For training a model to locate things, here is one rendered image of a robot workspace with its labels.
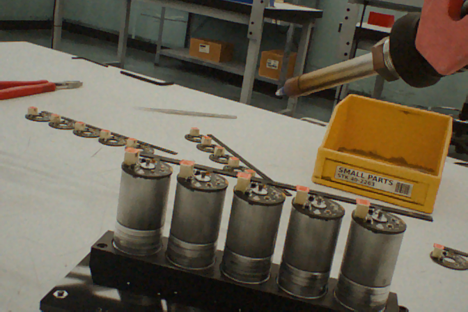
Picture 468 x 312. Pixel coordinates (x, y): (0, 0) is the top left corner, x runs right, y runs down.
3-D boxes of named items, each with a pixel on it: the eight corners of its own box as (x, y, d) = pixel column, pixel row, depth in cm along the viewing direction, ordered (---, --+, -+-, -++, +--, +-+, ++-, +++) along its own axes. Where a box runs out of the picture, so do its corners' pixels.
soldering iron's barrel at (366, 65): (277, 107, 25) (400, 74, 19) (274, 69, 25) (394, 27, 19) (304, 107, 25) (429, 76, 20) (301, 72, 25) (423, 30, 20)
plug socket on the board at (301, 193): (310, 207, 27) (313, 193, 27) (292, 203, 27) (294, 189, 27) (311, 200, 28) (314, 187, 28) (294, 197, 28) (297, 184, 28)
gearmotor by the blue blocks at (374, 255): (381, 335, 27) (409, 234, 26) (329, 322, 28) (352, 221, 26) (380, 308, 30) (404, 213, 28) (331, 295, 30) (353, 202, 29)
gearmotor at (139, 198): (150, 276, 29) (164, 177, 28) (103, 264, 29) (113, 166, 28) (166, 254, 31) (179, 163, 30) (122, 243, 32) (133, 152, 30)
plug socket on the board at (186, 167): (193, 180, 28) (195, 167, 28) (176, 176, 28) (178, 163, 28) (198, 175, 29) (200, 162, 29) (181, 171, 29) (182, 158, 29)
